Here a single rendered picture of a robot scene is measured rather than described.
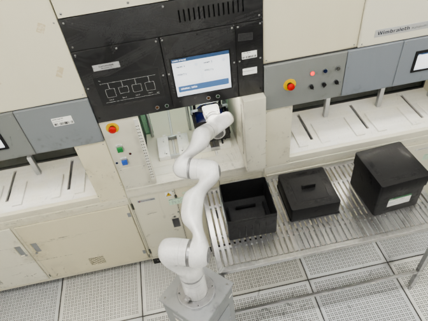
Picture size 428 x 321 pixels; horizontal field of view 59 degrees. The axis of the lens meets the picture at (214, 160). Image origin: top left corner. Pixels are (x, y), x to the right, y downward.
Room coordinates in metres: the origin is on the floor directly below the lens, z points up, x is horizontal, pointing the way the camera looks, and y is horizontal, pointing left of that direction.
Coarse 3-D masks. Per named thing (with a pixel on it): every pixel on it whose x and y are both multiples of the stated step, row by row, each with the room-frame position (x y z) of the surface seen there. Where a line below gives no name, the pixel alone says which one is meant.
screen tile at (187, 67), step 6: (180, 66) 1.63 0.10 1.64; (186, 66) 1.63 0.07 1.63; (192, 66) 1.63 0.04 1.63; (198, 66) 1.64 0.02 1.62; (180, 72) 1.63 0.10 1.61; (198, 72) 1.64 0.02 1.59; (180, 78) 1.63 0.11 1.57; (186, 78) 1.63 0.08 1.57; (192, 78) 1.63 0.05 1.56; (198, 78) 1.64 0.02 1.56
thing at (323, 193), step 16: (288, 176) 1.53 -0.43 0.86; (304, 176) 1.51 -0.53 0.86; (320, 176) 1.50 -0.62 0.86; (288, 192) 1.41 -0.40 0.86; (304, 192) 1.39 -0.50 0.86; (320, 192) 1.38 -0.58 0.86; (288, 208) 1.34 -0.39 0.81; (304, 208) 1.28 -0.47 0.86; (320, 208) 1.29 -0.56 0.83; (336, 208) 1.29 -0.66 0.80
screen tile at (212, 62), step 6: (204, 60) 1.64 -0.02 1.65; (210, 60) 1.64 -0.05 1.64; (216, 60) 1.64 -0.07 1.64; (204, 66) 1.64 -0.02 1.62; (210, 66) 1.64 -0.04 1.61; (222, 66) 1.65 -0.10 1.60; (210, 72) 1.64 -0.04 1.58; (216, 72) 1.64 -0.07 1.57; (222, 72) 1.65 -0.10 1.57; (204, 78) 1.64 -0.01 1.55; (210, 78) 1.64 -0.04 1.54
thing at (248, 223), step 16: (224, 192) 1.47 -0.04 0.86; (240, 192) 1.48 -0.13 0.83; (256, 192) 1.49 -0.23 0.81; (224, 208) 1.30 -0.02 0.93; (240, 208) 1.40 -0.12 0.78; (256, 208) 1.40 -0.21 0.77; (272, 208) 1.31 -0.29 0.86; (240, 224) 1.21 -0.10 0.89; (256, 224) 1.21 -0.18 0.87; (272, 224) 1.22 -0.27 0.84
